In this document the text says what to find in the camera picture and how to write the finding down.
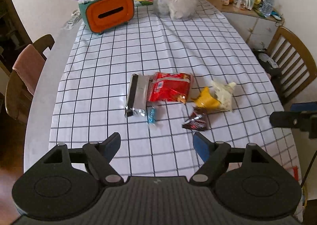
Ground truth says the orange green tissue box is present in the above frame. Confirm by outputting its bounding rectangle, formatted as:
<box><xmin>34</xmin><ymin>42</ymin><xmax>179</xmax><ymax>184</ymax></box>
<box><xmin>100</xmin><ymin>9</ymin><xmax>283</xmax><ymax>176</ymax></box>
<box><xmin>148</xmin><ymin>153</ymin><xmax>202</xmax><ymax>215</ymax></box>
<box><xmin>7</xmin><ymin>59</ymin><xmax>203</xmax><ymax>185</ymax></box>
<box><xmin>78</xmin><ymin>0</ymin><xmax>134</xmax><ymax>34</ymax></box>

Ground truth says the pale cream snack packet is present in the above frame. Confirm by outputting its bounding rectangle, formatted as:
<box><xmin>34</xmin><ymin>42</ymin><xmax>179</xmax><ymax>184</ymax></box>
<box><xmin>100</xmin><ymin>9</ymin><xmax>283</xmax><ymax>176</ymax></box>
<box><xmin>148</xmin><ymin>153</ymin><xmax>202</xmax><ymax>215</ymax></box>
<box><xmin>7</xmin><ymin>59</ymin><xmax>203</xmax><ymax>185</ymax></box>
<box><xmin>211</xmin><ymin>81</ymin><xmax>236</xmax><ymax>111</ymax></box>

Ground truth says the light blue snack packet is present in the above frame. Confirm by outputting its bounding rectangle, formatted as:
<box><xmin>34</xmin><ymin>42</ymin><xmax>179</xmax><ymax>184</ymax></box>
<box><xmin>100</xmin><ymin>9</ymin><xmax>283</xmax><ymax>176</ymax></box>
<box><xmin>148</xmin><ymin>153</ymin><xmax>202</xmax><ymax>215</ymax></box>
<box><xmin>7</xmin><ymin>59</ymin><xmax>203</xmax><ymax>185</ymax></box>
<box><xmin>148</xmin><ymin>106</ymin><xmax>156</xmax><ymax>125</ymax></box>

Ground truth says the dark brown candy packet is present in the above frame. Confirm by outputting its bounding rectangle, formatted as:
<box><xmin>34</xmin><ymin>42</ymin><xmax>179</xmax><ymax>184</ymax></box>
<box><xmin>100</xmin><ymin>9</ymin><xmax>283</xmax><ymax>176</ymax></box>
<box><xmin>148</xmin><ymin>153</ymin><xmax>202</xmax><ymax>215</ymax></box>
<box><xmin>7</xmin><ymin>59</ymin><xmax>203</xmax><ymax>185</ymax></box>
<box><xmin>182</xmin><ymin>107</ymin><xmax>207</xmax><ymax>131</ymax></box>

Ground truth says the red snack bag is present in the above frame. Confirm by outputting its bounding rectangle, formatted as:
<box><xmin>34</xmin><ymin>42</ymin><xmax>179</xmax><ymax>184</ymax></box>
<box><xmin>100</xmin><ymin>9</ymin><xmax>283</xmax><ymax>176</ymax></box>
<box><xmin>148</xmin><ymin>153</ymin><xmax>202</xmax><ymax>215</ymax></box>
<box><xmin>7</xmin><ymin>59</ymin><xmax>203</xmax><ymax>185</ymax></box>
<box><xmin>147</xmin><ymin>72</ymin><xmax>192</xmax><ymax>104</ymax></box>

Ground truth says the chair with pink cushion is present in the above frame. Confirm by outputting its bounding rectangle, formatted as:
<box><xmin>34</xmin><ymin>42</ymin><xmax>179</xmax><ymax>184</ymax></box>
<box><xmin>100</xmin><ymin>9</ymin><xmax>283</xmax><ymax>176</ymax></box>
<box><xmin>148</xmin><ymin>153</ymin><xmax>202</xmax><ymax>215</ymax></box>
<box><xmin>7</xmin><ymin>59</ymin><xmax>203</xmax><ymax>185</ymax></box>
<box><xmin>5</xmin><ymin>34</ymin><xmax>55</xmax><ymax>124</ymax></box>

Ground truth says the black cable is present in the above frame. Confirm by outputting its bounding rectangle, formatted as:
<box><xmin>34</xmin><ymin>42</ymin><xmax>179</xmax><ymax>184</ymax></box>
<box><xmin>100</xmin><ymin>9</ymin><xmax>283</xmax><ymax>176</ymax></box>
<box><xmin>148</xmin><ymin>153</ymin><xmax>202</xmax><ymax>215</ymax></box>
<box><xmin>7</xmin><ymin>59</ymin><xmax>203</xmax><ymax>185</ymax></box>
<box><xmin>300</xmin><ymin>149</ymin><xmax>317</xmax><ymax>188</ymax></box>

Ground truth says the white side cabinet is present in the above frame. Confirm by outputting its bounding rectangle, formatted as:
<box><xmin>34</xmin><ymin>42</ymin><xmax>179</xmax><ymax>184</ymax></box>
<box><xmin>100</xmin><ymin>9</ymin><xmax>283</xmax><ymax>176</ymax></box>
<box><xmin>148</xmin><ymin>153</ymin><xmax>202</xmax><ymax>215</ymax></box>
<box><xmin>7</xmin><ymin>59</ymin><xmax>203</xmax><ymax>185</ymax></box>
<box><xmin>207</xmin><ymin>0</ymin><xmax>284</xmax><ymax>49</ymax></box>

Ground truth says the wooden slatted chair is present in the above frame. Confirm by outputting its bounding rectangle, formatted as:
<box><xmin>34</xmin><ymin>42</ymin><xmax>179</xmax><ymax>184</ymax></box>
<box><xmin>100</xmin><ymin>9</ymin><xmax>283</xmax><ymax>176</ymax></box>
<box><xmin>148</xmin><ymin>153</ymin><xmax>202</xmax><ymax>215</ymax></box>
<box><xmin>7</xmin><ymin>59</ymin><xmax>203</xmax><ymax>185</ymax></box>
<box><xmin>266</xmin><ymin>27</ymin><xmax>316</xmax><ymax>105</ymax></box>

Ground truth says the silver black snack packet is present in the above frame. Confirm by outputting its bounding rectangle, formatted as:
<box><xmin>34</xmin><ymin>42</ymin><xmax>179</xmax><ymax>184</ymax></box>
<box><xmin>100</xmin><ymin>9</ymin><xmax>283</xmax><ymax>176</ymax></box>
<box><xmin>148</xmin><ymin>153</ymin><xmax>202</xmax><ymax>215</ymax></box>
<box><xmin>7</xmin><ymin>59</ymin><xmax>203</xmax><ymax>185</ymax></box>
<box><xmin>124</xmin><ymin>74</ymin><xmax>151</xmax><ymax>118</ymax></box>

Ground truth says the yellow snack packet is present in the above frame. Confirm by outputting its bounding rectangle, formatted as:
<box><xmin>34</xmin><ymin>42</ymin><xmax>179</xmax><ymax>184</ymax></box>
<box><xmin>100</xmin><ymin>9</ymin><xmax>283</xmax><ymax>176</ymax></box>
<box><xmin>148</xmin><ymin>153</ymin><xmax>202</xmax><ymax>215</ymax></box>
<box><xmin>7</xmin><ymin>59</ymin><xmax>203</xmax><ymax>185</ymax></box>
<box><xmin>191</xmin><ymin>87</ymin><xmax>221</xmax><ymax>111</ymax></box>

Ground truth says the black bag on chair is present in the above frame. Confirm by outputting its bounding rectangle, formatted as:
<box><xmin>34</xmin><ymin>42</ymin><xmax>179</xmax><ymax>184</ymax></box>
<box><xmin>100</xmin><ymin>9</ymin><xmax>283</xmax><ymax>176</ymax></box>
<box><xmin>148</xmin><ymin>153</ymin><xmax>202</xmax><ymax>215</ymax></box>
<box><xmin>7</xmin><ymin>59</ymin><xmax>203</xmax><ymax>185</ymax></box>
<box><xmin>253</xmin><ymin>49</ymin><xmax>282</xmax><ymax>77</ymax></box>

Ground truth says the black white checkered tablecloth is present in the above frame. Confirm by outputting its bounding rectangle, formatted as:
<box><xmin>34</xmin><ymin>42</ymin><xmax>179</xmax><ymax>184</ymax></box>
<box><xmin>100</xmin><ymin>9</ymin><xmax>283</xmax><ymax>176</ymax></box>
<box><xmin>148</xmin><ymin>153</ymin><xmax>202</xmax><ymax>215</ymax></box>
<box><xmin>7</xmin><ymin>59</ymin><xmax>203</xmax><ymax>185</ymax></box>
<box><xmin>48</xmin><ymin>0</ymin><xmax>299</xmax><ymax>177</ymax></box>

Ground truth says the clear water bottle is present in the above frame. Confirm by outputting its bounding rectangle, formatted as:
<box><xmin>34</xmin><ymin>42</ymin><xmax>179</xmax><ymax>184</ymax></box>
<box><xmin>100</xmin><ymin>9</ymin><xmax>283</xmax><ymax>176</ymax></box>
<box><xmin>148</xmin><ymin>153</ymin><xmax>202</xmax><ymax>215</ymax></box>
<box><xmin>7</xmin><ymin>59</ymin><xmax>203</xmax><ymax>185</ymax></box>
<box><xmin>260</xmin><ymin>0</ymin><xmax>275</xmax><ymax>18</ymax></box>

